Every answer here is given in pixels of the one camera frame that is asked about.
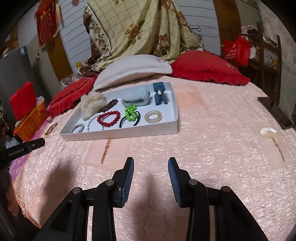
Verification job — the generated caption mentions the light blue scrunchie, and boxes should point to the light blue scrunchie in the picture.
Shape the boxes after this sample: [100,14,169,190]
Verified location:
[121,86,151,107]

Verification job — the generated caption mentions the white bead bracelet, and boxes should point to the white bead bracelet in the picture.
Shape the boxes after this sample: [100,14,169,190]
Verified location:
[84,113,104,133]

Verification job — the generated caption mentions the dark brown bead bracelet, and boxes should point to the dark brown bead bracelet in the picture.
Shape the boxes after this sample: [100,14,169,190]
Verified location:
[98,99,119,114]

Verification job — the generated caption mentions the clear coil hair tie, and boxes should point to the clear coil hair tie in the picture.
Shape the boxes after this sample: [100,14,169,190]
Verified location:
[144,110,163,124]

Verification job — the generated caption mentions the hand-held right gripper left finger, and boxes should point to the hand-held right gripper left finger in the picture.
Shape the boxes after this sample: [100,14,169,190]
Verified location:
[35,157,134,241]

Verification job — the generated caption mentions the purple floral sheet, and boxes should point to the purple floral sheet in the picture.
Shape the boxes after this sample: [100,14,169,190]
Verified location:
[8,137,44,183]

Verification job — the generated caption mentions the white cardboard box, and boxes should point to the white cardboard box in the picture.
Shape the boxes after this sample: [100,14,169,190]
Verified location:
[60,82,178,141]

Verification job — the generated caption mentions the blue hair claw clip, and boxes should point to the blue hair claw clip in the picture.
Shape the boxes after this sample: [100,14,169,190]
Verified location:
[153,82,169,106]

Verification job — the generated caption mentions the orange plastic basket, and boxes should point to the orange plastic basket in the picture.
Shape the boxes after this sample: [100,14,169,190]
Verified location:
[13,101,49,142]

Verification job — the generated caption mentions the red frilled cushion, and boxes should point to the red frilled cushion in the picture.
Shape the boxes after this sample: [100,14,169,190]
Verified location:
[47,75,99,116]

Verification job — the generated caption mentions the wooden chair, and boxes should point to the wooden chair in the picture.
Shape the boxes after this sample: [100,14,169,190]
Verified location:
[239,22,284,102]

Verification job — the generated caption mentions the grey refrigerator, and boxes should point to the grey refrigerator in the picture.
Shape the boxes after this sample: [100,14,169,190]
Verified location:
[0,45,45,105]

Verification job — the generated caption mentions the floral beige blanket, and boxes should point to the floral beige blanket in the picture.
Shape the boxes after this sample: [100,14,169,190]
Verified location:
[83,0,204,77]

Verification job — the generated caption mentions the red shopping bag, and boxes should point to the red shopping bag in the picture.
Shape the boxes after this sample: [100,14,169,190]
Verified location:
[224,35,251,67]

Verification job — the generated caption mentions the cream dotted scrunchie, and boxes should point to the cream dotted scrunchie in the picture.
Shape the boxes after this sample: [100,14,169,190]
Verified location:
[80,91,108,120]

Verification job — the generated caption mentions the red bead bracelet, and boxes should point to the red bead bracelet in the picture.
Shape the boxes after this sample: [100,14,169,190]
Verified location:
[97,111,121,127]

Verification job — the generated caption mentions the white plastic bag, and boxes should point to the white plastic bag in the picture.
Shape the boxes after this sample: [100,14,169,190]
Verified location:
[5,136,21,149]

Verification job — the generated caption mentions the white pillow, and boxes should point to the white pillow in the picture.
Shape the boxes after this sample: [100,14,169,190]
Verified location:
[94,55,173,91]

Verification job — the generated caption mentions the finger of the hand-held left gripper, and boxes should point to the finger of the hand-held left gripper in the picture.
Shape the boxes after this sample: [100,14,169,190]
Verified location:
[22,138,46,154]

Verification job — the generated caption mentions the green bead hair tie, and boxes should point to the green bead hair tie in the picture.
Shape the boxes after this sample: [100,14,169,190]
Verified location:
[119,105,141,128]

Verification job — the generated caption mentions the red paper box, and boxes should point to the red paper box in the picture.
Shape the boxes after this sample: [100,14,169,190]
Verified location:
[10,81,37,121]

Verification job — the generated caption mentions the clear plastic bags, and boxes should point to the clear plastic bags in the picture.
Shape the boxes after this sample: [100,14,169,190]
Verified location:
[60,74,84,89]

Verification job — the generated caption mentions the red tasselled hanging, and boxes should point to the red tasselled hanging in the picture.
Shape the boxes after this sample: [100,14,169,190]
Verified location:
[34,0,61,49]

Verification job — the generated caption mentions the brown wooden door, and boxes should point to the brown wooden door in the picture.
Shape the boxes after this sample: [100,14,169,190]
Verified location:
[47,30,74,82]

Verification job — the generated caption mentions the cream flower hair pin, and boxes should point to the cream flower hair pin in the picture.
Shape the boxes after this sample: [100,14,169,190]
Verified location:
[259,127,285,163]

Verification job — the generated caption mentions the grey coil hair tie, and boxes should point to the grey coil hair tie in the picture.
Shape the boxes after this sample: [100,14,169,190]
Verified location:
[70,123,86,134]

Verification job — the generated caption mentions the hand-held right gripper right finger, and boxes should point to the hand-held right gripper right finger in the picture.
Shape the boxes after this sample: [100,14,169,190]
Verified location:
[168,157,270,241]

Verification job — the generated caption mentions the black hair tie with charm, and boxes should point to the black hair tie with charm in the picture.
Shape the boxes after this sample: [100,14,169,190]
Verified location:
[45,123,57,135]

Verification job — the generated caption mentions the red pillow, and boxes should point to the red pillow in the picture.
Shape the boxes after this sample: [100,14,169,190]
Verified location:
[171,51,250,86]

